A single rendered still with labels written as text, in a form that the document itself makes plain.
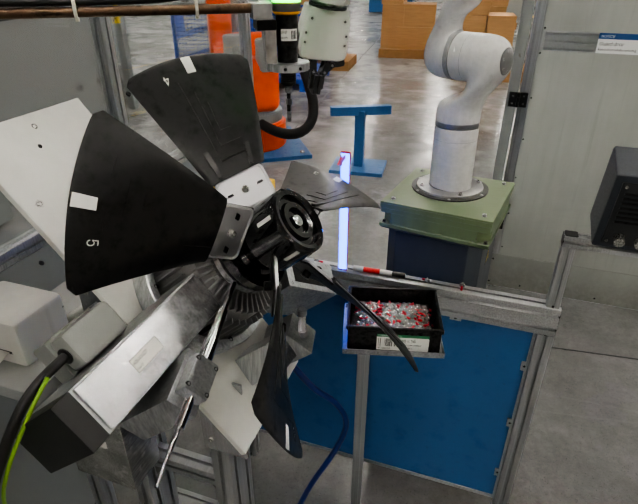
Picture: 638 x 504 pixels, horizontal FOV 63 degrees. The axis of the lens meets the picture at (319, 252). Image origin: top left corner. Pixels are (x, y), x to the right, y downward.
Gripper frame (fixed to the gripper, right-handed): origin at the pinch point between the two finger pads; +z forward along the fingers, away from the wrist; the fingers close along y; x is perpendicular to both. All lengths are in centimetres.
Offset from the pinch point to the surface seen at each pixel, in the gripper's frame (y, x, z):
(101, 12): 39.4, 21.7, -14.5
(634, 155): -60, 29, 1
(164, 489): 32, 29, 96
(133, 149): 35, 40, -3
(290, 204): 11.6, 33.4, 9.6
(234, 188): 19.8, 26.3, 10.7
